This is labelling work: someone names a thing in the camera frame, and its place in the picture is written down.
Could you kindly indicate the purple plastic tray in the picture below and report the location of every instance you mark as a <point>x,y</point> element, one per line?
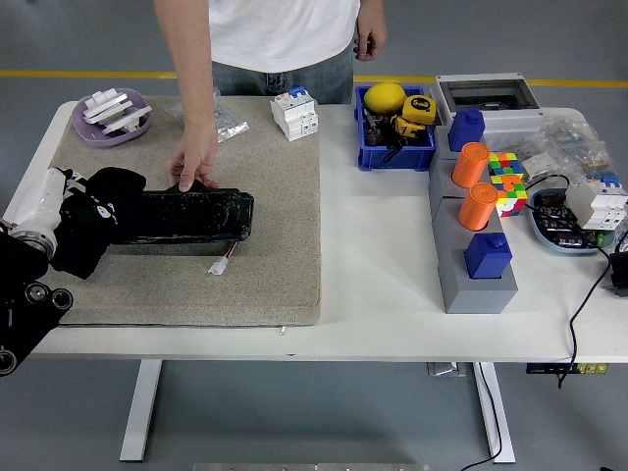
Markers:
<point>90,136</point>

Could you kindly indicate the dark metal tool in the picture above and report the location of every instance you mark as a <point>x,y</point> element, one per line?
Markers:
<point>375,131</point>

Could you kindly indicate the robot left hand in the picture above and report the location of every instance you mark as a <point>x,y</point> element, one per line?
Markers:
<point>36,206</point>

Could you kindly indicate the black power adapter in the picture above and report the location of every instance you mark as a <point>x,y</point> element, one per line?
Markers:
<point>620,274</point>

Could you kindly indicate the person's right hand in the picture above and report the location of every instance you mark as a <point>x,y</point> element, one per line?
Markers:
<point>196,157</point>

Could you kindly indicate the wide white circuit breaker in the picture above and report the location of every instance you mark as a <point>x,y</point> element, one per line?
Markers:
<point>597,206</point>

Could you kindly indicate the yellow foam ball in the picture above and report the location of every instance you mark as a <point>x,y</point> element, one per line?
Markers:
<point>383,97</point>

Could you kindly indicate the multicolour puzzle cube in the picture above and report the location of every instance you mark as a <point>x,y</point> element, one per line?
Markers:
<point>512,196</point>
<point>505,164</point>

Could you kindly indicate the person's right forearm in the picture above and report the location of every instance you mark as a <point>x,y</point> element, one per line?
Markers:
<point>196,98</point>

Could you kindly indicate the small labelled packet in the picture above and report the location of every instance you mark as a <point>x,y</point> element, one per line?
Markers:
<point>538,166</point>

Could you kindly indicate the person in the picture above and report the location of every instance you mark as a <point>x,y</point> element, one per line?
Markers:
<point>279,34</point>

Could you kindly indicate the black table control panel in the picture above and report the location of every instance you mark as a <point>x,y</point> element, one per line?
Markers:
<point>539,368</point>

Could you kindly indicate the person's left forearm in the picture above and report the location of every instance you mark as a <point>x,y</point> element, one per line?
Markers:
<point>370,10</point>

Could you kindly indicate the clear bag of parts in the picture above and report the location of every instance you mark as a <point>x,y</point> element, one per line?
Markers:
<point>564,130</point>
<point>591,157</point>

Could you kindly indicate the blue plastic bin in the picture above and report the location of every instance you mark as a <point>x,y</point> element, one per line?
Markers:
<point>392,158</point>

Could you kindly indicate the clear bag of metal nuts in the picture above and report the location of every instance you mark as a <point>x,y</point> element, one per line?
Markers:
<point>228,125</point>

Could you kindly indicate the grey metal bracket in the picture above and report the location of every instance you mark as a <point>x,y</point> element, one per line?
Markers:
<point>444,369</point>

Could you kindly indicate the green terminal block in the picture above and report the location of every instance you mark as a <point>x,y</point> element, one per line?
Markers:
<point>602,239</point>

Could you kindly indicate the white table leg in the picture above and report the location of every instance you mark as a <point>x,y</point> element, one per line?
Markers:
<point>140,417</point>
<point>488,417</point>

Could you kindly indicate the white plastic clip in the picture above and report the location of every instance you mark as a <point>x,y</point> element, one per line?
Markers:
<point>127,121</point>
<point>105,105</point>

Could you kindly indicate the black glossy panel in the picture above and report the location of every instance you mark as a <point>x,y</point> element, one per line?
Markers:
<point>196,216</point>

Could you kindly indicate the grey enclosure with clear lid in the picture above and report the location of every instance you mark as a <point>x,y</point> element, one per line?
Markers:
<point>510,122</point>

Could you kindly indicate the light blue tray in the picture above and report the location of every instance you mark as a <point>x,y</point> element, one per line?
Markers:
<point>543,241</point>

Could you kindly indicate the grey socket base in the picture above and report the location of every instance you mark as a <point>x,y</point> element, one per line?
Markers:
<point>440,142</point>
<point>472,298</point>
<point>440,179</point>

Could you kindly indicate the small white circuit breaker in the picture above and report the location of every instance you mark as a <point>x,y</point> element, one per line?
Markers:
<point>294,122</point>

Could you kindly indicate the person's left hand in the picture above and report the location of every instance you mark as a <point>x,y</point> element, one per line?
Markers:
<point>373,36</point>

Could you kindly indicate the dark brown capacitor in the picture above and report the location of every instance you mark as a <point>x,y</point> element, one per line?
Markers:
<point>552,200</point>
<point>557,225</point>
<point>571,240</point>
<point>552,213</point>

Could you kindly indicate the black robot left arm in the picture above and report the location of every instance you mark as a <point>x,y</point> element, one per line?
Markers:
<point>24,314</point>

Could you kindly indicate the grey-brown mat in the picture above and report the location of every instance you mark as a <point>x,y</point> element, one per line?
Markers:
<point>196,299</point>

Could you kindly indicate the blue square block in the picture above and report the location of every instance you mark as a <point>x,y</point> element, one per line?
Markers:
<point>486,257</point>
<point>464,132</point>

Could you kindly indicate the orange cylinder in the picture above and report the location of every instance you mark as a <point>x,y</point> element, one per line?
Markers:
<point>469,167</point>
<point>477,206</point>

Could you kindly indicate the yellow black tape measure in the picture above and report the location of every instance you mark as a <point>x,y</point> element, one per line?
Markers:
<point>420,109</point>
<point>408,127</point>

